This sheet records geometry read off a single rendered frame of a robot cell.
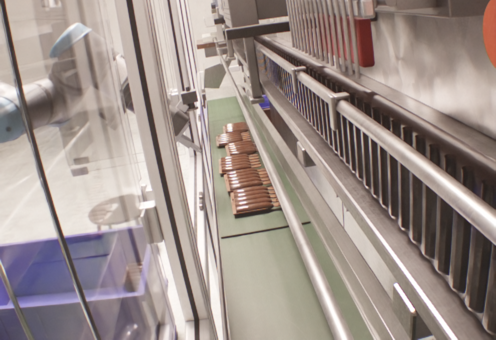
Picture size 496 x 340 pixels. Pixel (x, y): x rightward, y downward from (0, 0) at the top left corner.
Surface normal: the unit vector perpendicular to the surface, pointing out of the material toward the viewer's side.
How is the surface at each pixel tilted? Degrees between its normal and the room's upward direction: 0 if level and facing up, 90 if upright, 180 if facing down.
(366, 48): 90
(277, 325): 2
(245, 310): 2
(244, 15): 90
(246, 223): 2
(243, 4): 90
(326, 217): 55
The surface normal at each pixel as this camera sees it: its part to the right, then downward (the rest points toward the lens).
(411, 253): -0.15, -0.94
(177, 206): 0.09, 0.30
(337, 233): -0.89, -0.41
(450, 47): -0.99, 0.17
